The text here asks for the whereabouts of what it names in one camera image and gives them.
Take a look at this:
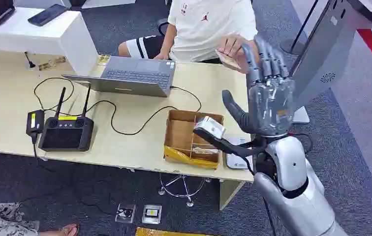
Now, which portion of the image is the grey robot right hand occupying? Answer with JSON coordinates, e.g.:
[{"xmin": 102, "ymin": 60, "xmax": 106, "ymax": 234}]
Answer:
[{"xmin": 221, "ymin": 34, "xmax": 296, "ymax": 138}]

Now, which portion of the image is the tan card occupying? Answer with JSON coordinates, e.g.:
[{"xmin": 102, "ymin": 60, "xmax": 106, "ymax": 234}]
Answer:
[{"xmin": 215, "ymin": 49, "xmax": 242, "ymax": 71}]

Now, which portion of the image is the white panel base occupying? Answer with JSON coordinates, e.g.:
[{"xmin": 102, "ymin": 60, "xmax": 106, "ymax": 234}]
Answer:
[{"xmin": 291, "ymin": 106, "xmax": 311, "ymax": 125}]

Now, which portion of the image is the person's hand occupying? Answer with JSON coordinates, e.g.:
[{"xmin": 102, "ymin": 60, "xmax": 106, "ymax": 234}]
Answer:
[{"xmin": 217, "ymin": 34, "xmax": 259, "ymax": 74}]

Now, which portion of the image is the grey slanted panel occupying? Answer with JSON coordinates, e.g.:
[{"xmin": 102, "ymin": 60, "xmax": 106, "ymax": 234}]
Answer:
[{"xmin": 288, "ymin": 0, "xmax": 372, "ymax": 112}]

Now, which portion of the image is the wooden card box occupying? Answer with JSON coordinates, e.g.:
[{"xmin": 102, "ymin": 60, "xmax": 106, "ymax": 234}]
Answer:
[{"xmin": 163, "ymin": 109, "xmax": 225, "ymax": 170}]

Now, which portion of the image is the desk leg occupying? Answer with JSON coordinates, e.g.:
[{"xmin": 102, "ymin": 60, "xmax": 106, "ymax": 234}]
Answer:
[{"xmin": 218, "ymin": 178, "xmax": 246, "ymax": 211}]

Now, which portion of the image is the chrome stool base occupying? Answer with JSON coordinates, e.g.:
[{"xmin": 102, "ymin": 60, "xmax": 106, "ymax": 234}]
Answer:
[{"xmin": 157, "ymin": 173, "xmax": 212, "ymax": 208}]

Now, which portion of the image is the black chair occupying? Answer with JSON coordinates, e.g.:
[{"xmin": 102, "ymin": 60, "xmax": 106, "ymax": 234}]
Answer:
[{"xmin": 156, "ymin": 17, "xmax": 171, "ymax": 37}]

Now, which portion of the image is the grey laptop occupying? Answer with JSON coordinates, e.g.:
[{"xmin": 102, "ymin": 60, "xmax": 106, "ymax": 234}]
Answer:
[{"xmin": 62, "ymin": 56, "xmax": 177, "ymax": 98}]

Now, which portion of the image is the clear plastic package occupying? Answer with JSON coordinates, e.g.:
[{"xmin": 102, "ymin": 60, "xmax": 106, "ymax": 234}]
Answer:
[
  {"xmin": 115, "ymin": 203, "xmax": 137, "ymax": 224},
  {"xmin": 141, "ymin": 204, "xmax": 163, "ymax": 225}
]

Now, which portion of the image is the yellow packet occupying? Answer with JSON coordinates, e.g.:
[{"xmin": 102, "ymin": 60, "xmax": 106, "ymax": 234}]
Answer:
[{"xmin": 135, "ymin": 226, "xmax": 215, "ymax": 236}]

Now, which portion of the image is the golden card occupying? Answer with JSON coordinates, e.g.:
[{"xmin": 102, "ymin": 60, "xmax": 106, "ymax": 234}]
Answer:
[
  {"xmin": 38, "ymin": 56, "xmax": 67, "ymax": 72},
  {"xmin": 97, "ymin": 54, "xmax": 112, "ymax": 66}
]

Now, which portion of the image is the black remote controller with antennas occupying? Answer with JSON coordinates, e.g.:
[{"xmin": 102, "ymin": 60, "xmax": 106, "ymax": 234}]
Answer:
[{"xmin": 38, "ymin": 85, "xmax": 94, "ymax": 152}]

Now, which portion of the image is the black power adapter yellow label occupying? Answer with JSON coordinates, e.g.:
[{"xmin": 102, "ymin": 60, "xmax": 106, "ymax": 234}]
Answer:
[{"xmin": 26, "ymin": 110, "xmax": 46, "ymax": 145}]

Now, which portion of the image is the dark smartphone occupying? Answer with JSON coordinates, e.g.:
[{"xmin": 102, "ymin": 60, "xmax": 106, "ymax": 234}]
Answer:
[{"xmin": 27, "ymin": 3, "xmax": 69, "ymax": 27}]

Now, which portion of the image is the person in patterned cloth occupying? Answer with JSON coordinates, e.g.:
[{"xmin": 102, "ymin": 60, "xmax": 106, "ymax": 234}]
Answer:
[{"xmin": 0, "ymin": 202, "xmax": 80, "ymax": 236}]

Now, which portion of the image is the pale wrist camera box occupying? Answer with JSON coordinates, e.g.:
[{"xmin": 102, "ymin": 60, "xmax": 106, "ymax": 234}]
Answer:
[{"xmin": 193, "ymin": 116, "xmax": 226, "ymax": 141}]

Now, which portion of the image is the black cable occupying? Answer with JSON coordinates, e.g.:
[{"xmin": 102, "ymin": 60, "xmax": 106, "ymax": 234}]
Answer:
[{"xmin": 33, "ymin": 77, "xmax": 203, "ymax": 136}]

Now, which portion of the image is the small black stick mount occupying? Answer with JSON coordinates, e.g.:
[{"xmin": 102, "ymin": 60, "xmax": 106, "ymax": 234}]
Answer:
[{"xmin": 24, "ymin": 51, "xmax": 37, "ymax": 69}]

